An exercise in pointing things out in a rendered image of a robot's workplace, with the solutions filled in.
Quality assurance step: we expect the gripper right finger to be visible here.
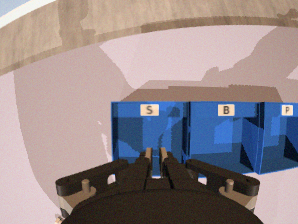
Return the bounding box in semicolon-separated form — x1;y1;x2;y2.
159;148;260;213

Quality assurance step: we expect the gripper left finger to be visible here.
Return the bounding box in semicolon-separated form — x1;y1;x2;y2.
55;148;153;218

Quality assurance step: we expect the blue rack of bins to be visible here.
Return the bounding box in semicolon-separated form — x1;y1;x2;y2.
111;101;298;176

